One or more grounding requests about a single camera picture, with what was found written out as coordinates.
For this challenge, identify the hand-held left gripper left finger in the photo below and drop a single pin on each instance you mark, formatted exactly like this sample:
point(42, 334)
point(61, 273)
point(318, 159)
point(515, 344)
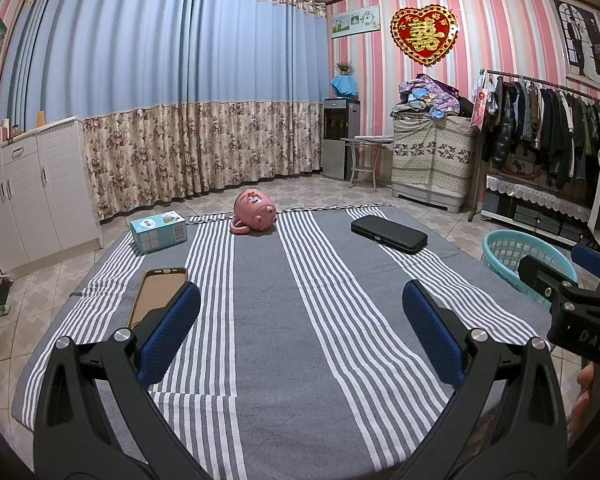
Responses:
point(172, 325)

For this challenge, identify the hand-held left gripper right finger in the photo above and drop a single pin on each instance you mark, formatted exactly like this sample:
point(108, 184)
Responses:
point(430, 330)

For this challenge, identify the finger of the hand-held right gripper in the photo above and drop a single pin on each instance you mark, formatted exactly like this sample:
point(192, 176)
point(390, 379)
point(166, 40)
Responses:
point(542, 280)
point(597, 265)

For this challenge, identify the light blue plastic basket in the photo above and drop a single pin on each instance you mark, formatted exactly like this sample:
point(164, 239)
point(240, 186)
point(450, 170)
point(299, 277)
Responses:
point(505, 255)

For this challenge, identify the person's right hand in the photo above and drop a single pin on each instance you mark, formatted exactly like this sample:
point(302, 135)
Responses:
point(584, 400)

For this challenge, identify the phone in brown case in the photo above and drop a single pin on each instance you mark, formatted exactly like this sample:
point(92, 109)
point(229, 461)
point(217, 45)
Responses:
point(155, 292)

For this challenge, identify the low dark drawer cabinet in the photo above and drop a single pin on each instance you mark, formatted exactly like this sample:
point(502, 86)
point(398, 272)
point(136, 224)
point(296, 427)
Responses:
point(530, 217)

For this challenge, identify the white lace cloth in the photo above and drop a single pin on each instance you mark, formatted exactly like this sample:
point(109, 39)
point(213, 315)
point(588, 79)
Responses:
point(535, 192)

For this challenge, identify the teal tissue box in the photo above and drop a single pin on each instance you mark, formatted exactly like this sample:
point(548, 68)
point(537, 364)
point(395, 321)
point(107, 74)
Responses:
point(157, 234)

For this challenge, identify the black flat case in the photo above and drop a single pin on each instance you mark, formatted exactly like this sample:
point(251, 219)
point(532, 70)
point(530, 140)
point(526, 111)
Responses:
point(390, 232)

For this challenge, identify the grey white striped blanket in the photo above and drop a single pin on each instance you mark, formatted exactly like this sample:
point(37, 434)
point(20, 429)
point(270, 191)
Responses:
point(305, 335)

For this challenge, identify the pink pig mug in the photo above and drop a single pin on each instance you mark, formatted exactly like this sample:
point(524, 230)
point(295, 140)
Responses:
point(255, 210)

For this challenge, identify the row of hanging clothes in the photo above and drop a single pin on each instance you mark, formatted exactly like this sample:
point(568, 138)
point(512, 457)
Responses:
point(545, 125)

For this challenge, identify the cloth covered cabinet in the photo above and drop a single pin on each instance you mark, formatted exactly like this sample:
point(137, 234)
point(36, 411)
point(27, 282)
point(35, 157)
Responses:
point(432, 157)

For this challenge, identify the pink hanging packet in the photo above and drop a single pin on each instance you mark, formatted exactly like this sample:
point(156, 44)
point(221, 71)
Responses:
point(480, 107)

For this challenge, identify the metal clothes rack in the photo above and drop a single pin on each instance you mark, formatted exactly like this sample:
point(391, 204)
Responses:
point(535, 80)

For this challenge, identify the small metal table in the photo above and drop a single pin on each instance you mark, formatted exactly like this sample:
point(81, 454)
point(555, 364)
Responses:
point(367, 141)

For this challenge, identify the grey water dispenser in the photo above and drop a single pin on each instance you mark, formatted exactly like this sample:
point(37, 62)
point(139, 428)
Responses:
point(341, 140)

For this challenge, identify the pile of clothes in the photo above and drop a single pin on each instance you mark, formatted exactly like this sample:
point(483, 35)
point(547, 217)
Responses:
point(430, 96)

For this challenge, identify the small yellow carton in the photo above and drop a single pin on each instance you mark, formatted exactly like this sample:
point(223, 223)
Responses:
point(40, 118)

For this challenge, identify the blue floral curtain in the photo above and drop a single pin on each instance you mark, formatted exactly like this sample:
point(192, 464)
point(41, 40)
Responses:
point(170, 75)

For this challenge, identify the blue cloth covered bottle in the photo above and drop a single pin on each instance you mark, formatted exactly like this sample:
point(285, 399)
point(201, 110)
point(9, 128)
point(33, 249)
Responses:
point(344, 87)

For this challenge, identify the small potted plant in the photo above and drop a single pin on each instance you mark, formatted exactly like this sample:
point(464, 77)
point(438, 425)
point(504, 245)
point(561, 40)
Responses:
point(344, 68)

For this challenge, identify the framed wall poster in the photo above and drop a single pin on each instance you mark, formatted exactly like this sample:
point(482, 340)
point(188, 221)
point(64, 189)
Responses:
point(582, 42)

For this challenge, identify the red heart wall decoration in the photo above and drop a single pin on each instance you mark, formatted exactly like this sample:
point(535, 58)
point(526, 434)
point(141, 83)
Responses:
point(424, 35)

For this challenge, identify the wall picture clock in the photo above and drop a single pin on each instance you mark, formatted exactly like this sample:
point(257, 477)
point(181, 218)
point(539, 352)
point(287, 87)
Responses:
point(355, 21)

